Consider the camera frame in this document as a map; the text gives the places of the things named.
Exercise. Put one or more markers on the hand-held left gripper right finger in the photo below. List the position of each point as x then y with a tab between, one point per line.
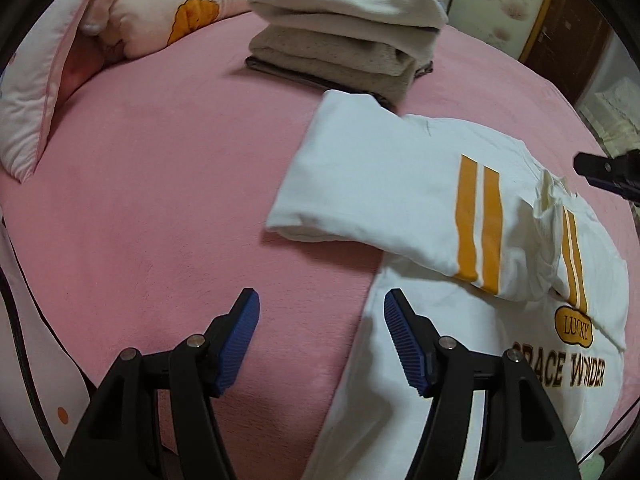
402	345

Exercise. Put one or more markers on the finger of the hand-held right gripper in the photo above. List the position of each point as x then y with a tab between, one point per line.
605	164
625	187

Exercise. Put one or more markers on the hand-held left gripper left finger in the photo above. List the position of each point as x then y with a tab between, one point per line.
240	340

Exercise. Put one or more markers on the white printed sweatshirt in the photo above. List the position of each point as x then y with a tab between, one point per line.
400	170

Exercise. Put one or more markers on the cream lace covered furniture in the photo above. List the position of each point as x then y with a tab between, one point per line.
615	105

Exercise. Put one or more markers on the brown wooden door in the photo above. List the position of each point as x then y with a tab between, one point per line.
575	35

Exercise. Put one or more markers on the pink bed blanket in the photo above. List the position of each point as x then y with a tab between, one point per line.
175	185

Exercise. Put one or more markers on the white printed cloth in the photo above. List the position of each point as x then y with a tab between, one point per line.
30	360

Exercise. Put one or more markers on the light green cloth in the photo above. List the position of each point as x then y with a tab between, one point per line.
592	470

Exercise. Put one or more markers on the dark striped folded garment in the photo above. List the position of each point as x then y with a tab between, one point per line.
280	70

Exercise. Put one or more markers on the beige folded garment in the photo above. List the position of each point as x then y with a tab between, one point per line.
330	60

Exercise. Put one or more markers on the cream folded garment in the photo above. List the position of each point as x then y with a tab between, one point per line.
350	5

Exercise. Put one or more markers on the pink quilt at left edge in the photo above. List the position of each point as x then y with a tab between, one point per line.
25	110

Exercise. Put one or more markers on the pink pillow with shell print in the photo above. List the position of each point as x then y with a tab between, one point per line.
150	5

